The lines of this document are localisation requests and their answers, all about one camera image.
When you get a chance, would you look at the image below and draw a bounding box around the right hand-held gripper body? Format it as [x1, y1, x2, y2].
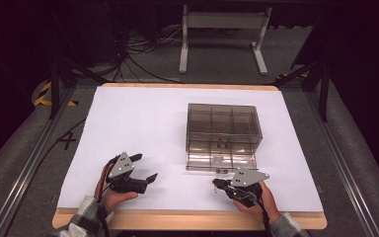
[222, 167, 271, 208]

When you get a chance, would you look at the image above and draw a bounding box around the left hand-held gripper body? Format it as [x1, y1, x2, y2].
[107, 151, 148, 195]

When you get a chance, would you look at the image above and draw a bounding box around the transparent drawer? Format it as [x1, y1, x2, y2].
[186, 150, 259, 174]

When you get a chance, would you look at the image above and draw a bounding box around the smoky transparent drawer box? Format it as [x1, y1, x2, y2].
[186, 103, 264, 156]

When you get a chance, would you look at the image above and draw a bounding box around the person's left hand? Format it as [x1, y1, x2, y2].
[94, 161, 139, 211]

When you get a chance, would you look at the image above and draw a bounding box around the person's right hand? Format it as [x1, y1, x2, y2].
[232, 180, 281, 225]

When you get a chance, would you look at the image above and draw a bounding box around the white paper sheet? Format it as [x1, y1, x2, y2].
[56, 86, 325, 213]

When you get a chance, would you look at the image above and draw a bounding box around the black metal stand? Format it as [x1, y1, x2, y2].
[47, 55, 111, 120]
[271, 60, 331, 123]

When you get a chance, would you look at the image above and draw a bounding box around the yellow and black floor tape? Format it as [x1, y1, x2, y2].
[33, 81, 79, 108]

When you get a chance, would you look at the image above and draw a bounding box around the white metal stand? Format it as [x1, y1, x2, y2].
[178, 4, 273, 76]

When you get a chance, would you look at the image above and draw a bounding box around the braided left gripper cable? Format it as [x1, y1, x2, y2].
[96, 155, 119, 237]

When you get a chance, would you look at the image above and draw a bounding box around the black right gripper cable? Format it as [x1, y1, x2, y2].
[256, 189, 273, 237]

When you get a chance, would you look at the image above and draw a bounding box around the thin black floor cable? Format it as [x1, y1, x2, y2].
[33, 118, 88, 181]

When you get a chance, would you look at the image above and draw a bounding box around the aluminium floor rail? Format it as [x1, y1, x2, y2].
[0, 86, 77, 237]
[304, 91, 379, 237]

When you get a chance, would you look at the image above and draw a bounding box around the bundle of floor cables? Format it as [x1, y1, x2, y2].
[110, 25, 186, 85]

